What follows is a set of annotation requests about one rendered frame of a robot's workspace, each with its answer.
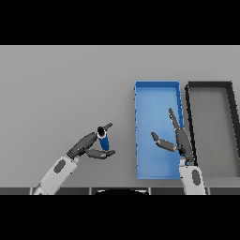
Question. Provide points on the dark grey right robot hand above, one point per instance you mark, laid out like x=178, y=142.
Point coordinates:
x=182, y=140

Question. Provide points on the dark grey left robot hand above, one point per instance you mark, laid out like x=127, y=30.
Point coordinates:
x=82, y=145

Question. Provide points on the blue pipe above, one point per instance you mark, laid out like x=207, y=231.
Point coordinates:
x=103, y=139

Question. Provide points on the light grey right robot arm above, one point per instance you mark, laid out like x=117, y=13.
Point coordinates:
x=192, y=179

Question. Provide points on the blue bin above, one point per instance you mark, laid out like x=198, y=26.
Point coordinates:
x=156, y=128

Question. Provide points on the dark grey bin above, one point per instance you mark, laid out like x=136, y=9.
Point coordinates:
x=212, y=131

